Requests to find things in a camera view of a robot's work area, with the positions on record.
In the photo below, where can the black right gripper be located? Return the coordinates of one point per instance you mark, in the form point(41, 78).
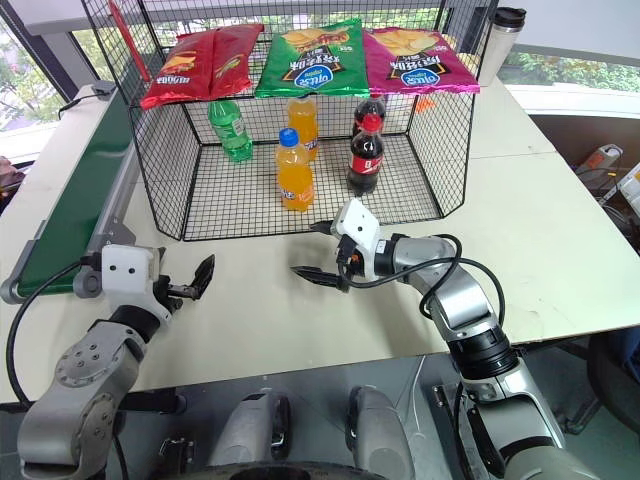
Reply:
point(349, 265)

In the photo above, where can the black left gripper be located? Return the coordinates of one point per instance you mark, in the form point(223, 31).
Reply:
point(175, 292)

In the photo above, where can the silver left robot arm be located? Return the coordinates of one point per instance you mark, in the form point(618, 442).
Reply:
point(85, 395)

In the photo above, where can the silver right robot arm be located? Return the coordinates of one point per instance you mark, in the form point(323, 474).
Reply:
point(465, 295)

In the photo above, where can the green conveyor belt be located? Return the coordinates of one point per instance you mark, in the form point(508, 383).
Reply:
point(75, 200)

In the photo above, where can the orange soda bottle blue cap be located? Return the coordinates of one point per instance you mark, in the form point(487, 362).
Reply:
point(295, 180)

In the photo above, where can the cola bottle red cap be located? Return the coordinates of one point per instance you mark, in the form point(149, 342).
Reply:
point(365, 160)
point(371, 107)

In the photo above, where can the green soda bottle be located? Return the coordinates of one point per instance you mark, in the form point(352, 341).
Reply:
point(231, 130)

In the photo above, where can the grey rounded robot leg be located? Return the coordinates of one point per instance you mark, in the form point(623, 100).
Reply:
point(250, 430)
point(380, 435)

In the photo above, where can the small orange object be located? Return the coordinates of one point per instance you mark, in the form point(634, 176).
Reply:
point(425, 104)

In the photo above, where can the green chips bag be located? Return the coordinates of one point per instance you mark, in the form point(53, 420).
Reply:
point(312, 60)

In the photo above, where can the grey power adapter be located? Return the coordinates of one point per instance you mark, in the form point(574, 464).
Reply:
point(102, 89)

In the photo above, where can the wide red chips bag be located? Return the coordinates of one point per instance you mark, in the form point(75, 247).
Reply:
point(177, 70)

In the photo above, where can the magenta chips bag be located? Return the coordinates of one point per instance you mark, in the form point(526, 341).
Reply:
point(417, 62)

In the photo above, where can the narrow red chips bag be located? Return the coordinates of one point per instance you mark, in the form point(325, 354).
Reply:
point(231, 60)

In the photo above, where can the red strip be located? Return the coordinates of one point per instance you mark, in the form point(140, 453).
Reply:
point(127, 40)

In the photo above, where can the white tumbler black lid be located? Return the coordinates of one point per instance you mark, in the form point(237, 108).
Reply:
point(500, 45)

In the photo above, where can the white orange device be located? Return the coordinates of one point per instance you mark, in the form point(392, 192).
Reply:
point(600, 157)

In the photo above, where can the black chair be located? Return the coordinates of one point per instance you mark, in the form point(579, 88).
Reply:
point(617, 370)

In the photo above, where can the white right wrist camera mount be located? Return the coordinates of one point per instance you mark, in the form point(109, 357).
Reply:
point(356, 222)

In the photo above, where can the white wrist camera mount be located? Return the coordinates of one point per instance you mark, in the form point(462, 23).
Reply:
point(356, 222)
point(127, 267)

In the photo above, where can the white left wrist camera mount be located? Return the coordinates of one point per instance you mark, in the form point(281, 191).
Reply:
point(127, 267)

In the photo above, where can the black table bracket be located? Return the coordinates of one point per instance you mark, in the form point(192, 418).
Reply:
point(150, 402)

